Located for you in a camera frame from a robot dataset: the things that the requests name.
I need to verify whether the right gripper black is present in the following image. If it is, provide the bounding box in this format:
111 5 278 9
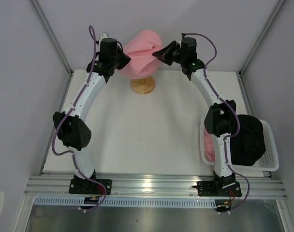
153 41 186 66

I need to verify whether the pink bucket hat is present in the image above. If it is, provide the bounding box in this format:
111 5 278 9
120 29 162 79

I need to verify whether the wooden hat stand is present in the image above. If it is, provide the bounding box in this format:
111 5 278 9
131 76 155 95

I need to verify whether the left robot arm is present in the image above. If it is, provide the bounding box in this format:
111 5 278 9
51 38 131 194

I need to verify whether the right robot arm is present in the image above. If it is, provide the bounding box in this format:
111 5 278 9
153 36 240 196

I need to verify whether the black hat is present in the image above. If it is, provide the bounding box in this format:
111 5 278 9
230 115 265 166

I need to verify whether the white plastic basket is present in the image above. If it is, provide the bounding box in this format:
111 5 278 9
200 117 279 172

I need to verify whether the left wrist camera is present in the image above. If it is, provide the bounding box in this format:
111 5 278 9
97 32 109 45

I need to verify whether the right aluminium frame post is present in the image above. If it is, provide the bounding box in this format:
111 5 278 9
238 0 287 78

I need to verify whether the aluminium frame post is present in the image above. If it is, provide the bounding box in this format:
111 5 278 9
238 0 287 78
29 0 73 75

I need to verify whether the left aluminium frame post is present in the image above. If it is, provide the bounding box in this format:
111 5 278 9
29 0 73 75

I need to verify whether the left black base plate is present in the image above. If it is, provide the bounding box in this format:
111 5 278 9
68 175 113 195

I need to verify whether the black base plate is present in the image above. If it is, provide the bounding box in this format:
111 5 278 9
192 181 242 197
68 175 113 195

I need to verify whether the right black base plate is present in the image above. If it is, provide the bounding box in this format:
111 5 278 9
192 181 242 197

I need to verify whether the white slotted cable duct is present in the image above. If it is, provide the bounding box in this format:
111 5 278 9
34 196 229 209

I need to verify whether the aluminium mounting rail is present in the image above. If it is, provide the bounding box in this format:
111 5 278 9
24 173 288 200

